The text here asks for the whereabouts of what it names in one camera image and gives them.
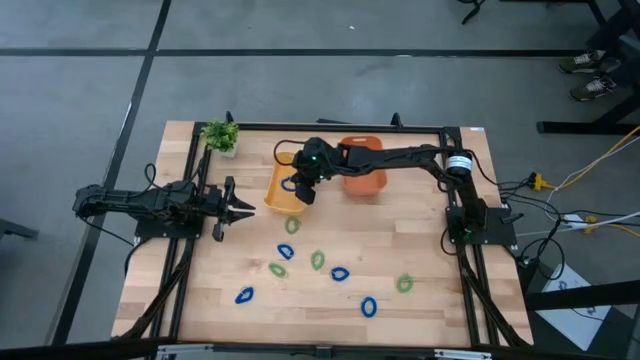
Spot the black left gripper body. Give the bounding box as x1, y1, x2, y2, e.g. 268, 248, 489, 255
202, 175, 237, 243

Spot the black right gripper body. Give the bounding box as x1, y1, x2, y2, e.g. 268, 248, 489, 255
292, 158, 321, 206

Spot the yellow plastic bin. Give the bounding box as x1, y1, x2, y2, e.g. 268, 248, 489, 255
263, 151, 310, 216

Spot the orange plastic bin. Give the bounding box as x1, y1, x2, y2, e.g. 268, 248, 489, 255
338, 135, 389, 198

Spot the green plant in white pot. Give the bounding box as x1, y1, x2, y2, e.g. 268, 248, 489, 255
199, 119, 241, 159

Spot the black rig beam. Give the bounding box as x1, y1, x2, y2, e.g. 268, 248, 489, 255
0, 335, 640, 360

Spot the black furniture foot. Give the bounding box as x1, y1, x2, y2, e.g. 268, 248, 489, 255
0, 217, 40, 240

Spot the black chair base leg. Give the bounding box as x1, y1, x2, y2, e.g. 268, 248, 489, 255
458, 0, 487, 26

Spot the black table leg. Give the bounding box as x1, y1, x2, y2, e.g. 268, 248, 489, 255
536, 92, 640, 136

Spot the black floor beam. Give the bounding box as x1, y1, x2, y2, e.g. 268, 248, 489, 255
523, 279, 640, 312

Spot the white printed sheet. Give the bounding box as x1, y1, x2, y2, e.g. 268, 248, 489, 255
539, 263, 612, 352

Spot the person's leg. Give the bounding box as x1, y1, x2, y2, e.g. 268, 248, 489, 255
587, 7, 640, 56

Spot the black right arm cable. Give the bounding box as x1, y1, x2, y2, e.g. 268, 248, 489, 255
272, 138, 304, 169

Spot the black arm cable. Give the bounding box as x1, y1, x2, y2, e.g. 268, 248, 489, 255
142, 162, 174, 194
272, 138, 304, 169

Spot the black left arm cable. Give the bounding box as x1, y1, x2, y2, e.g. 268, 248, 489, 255
142, 162, 174, 194

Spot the black aluminium table frame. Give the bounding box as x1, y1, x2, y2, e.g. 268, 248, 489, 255
115, 119, 535, 349

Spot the yellow floor cable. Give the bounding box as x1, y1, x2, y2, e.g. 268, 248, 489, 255
544, 125, 640, 190

